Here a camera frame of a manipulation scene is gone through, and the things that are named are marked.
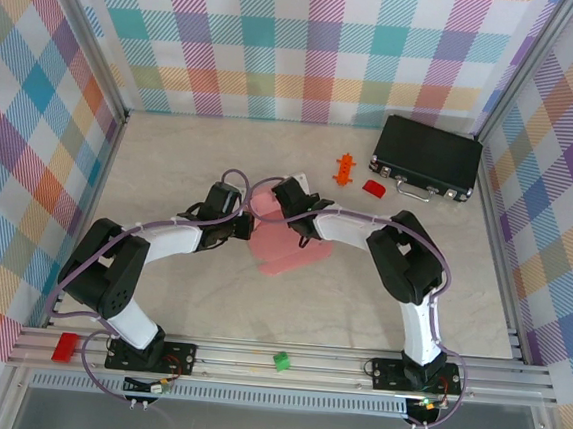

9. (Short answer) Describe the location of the aluminium frame post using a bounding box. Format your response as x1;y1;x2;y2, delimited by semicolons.
21;0;141;124
476;0;573;148

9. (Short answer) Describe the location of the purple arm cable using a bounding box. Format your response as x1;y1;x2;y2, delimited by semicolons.
231;173;485;429
37;153;266;416

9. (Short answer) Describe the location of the pink paper box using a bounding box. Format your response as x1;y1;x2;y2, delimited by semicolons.
243;183;339;283

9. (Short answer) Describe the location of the black cable connector mount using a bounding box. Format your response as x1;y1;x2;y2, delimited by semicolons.
120;373;174;414
403;394;448;429

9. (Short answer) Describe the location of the orange plastic toy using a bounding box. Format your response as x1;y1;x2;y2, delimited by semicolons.
331;152;359;189

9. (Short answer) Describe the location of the aluminium frame rail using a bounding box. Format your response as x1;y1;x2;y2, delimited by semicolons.
5;318;560;415

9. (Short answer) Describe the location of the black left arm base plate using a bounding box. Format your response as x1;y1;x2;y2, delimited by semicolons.
103;334;200;378

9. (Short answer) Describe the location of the small red curved block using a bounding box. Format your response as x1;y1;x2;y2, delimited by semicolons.
360;178;389;200

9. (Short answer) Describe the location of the black hard case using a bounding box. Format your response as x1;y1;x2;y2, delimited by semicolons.
365;113;486;208

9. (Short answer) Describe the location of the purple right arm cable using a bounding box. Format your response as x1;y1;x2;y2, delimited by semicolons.
231;173;485;429

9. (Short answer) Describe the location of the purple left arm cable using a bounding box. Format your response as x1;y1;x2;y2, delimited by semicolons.
37;153;266;416

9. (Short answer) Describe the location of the grey slotted cable duct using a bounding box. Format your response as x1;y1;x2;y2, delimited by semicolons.
30;370;410;421

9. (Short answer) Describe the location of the red rectangular block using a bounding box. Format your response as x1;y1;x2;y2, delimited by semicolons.
51;332;80;364

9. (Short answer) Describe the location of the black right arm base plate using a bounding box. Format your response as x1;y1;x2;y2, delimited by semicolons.
369;355;465;397

